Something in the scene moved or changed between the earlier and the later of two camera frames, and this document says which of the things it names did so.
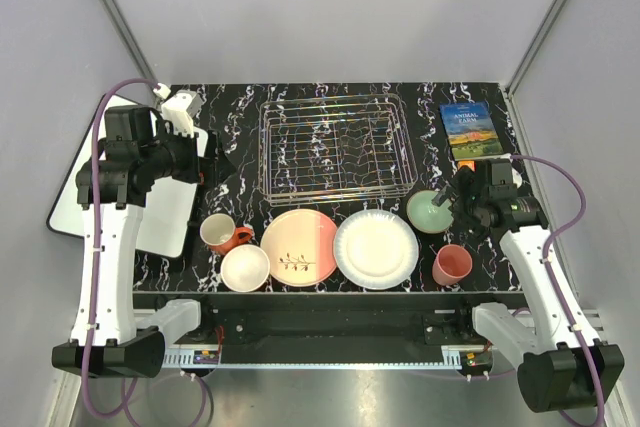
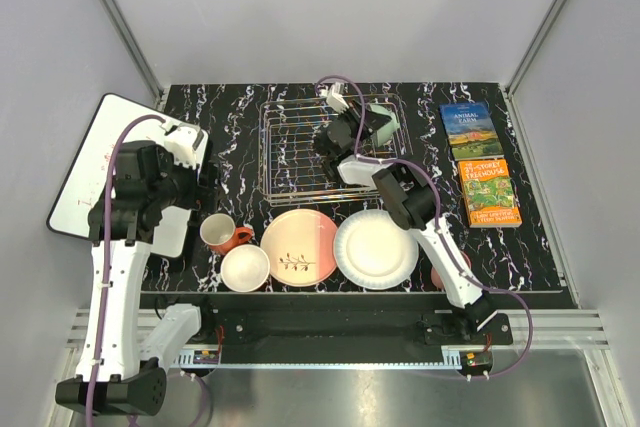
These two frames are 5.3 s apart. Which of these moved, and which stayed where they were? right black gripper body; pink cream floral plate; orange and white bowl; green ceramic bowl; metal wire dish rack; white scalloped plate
Moved: right black gripper body; green ceramic bowl
Stayed: metal wire dish rack; orange and white bowl; white scalloped plate; pink cream floral plate
